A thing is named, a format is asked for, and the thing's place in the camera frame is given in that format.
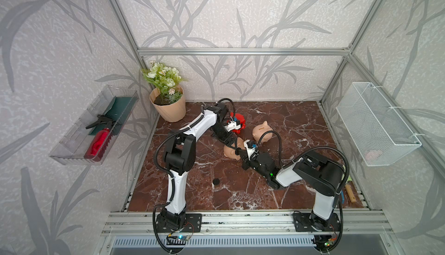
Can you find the red spray bottle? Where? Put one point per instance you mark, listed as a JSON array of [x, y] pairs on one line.
[[101, 140]]

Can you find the clear plastic wall tray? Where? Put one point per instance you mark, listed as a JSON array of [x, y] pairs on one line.
[[92, 136]]

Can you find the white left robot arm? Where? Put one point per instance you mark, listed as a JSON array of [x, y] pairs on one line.
[[177, 154]]

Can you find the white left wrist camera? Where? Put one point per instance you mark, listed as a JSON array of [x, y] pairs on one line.
[[233, 125]]

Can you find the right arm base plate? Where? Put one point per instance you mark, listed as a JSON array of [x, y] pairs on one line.
[[309, 222]]

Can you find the green cloth in tray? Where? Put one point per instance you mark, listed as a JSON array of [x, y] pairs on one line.
[[119, 110]]

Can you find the white wire mesh basket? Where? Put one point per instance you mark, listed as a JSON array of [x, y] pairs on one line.
[[380, 134]]

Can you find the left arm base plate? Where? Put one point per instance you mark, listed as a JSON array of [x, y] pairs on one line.
[[187, 222]]

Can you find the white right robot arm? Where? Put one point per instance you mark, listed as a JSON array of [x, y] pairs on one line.
[[324, 168]]

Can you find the terracotta pot with flowers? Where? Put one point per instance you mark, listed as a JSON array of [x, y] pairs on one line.
[[167, 96]]

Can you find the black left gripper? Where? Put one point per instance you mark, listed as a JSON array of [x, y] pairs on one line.
[[226, 139]]

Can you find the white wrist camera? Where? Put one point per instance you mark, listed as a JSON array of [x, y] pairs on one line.
[[251, 149], [233, 125]]

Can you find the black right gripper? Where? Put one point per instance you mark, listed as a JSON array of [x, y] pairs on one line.
[[245, 160]]

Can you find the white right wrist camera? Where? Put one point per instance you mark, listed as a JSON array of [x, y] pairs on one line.
[[251, 149]]

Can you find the aluminium frame profile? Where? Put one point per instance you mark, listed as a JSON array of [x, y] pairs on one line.
[[347, 53]]

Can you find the red piggy bank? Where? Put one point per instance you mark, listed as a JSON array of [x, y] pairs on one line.
[[240, 120]]

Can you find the pale pink piggy bank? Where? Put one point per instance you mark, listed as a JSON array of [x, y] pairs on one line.
[[260, 130]]

